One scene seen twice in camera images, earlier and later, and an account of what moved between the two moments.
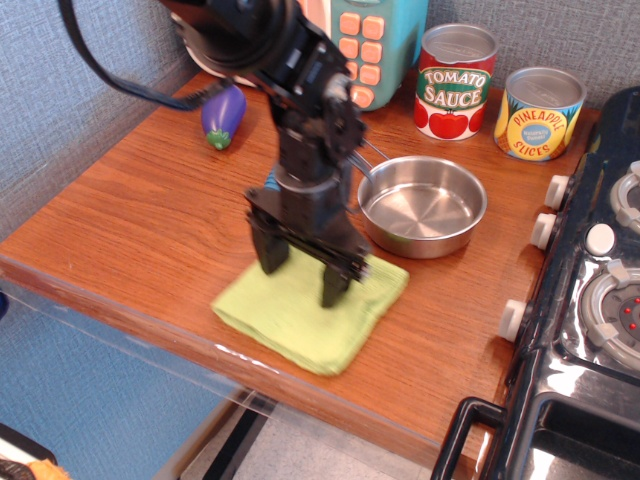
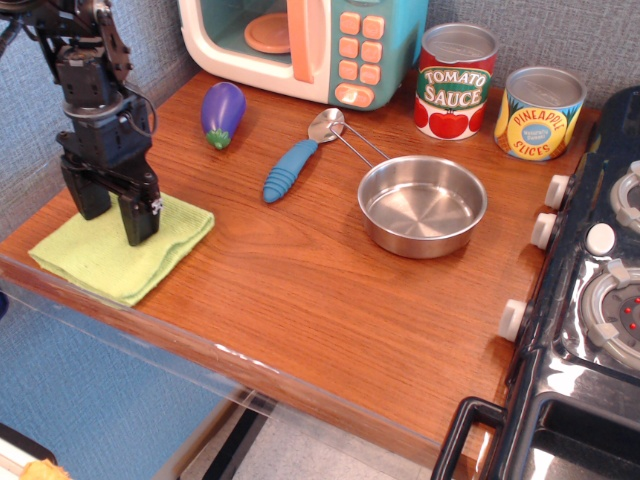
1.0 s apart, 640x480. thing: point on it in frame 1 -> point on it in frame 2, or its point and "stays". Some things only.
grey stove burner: [625, 198] stays
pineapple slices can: [538, 113] stays
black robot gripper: [317, 220] -> [110, 144]
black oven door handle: [468, 411] stays
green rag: [282, 314] -> [95, 256]
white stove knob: [542, 230] stays
